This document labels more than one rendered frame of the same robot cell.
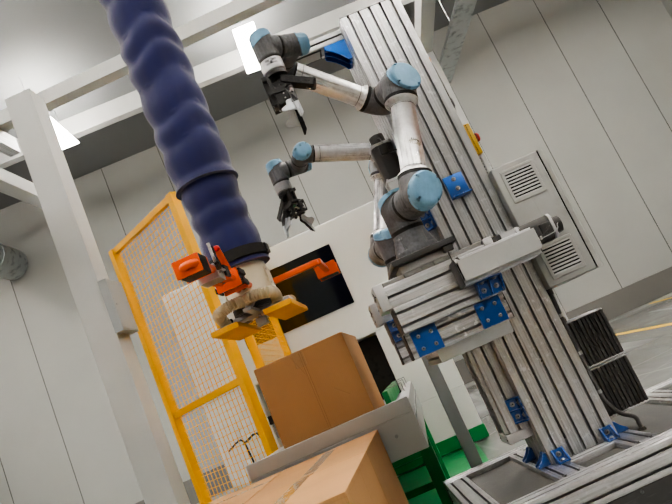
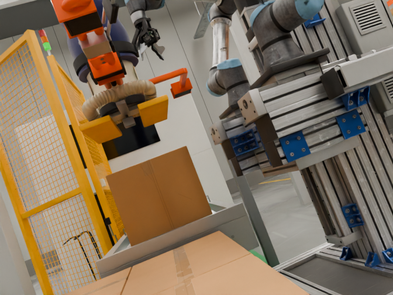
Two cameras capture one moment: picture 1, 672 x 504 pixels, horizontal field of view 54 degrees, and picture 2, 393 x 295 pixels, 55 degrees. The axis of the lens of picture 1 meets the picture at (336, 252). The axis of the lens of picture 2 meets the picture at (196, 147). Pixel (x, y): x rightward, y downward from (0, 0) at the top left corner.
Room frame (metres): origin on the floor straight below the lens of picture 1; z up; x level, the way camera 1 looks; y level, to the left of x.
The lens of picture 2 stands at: (0.95, 0.37, 0.79)
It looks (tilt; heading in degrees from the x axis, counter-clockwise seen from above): 4 degrees up; 350
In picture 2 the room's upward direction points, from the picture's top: 21 degrees counter-clockwise
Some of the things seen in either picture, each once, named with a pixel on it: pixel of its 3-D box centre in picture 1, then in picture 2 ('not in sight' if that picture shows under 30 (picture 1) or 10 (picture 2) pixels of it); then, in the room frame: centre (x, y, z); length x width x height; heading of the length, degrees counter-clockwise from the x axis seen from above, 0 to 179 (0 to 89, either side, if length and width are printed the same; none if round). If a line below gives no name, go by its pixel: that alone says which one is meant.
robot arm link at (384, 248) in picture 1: (390, 242); (231, 72); (2.70, -0.22, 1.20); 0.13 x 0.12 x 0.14; 15
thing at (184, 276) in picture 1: (192, 268); (78, 13); (1.68, 0.37, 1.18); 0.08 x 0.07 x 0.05; 177
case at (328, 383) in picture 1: (326, 392); (162, 199); (3.01, 0.30, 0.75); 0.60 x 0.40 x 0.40; 177
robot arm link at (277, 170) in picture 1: (277, 172); (134, 4); (2.74, 0.09, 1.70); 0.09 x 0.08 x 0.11; 105
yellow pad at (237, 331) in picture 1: (236, 327); (102, 127); (2.29, 0.43, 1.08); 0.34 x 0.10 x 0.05; 177
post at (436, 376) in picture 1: (446, 398); (251, 207); (3.23, -0.20, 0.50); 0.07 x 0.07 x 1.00; 88
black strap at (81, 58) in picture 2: (238, 260); (106, 61); (2.28, 0.33, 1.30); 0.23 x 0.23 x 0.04
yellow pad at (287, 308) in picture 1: (285, 305); (152, 109); (2.28, 0.24, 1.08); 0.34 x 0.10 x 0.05; 177
